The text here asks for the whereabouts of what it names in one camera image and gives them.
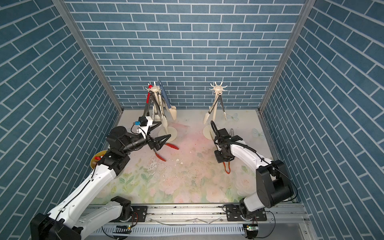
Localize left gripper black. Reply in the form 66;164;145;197
121;121;170;156

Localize steel tongs red handles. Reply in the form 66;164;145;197
222;128;235;175

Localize red tip grey tongs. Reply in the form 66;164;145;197
154;143;180;162

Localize red ring steel tongs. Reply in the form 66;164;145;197
143;85;153;117

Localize blue wooden tip tongs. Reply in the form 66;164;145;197
158;81;177;121

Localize cream silicone steel tongs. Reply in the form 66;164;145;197
152;92;168;129

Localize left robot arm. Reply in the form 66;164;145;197
30;117;170;240

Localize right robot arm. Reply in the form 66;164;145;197
211;121;299;221

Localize cream utensil rack left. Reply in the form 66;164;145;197
144;82;178;143

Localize cream utensil rack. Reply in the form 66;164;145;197
203;82;227;139
144;82;178;143

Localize cream utensil rack right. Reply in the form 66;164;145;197
203;82;227;139

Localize yellow bowl with items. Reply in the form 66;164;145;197
90;150;107;169

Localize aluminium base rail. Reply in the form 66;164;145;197
89;203;317;240

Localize aluminium corner post left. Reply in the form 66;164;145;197
52;0;124;114

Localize aluminium corner post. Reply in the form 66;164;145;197
258;0;316;114
52;0;124;114

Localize aluminium corner post right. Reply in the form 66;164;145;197
258;0;316;114

